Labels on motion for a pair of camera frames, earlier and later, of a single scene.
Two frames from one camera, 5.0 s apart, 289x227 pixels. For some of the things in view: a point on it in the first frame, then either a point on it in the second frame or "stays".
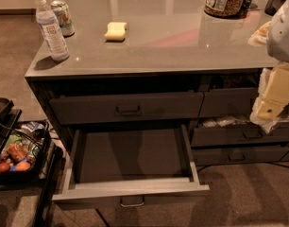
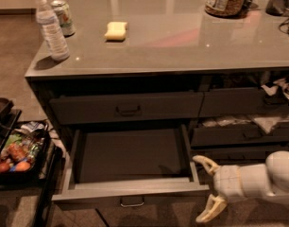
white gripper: [282, 37] to [229, 181]
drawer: [239, 135] stays
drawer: [131, 168] stays
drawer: [127, 108] stays
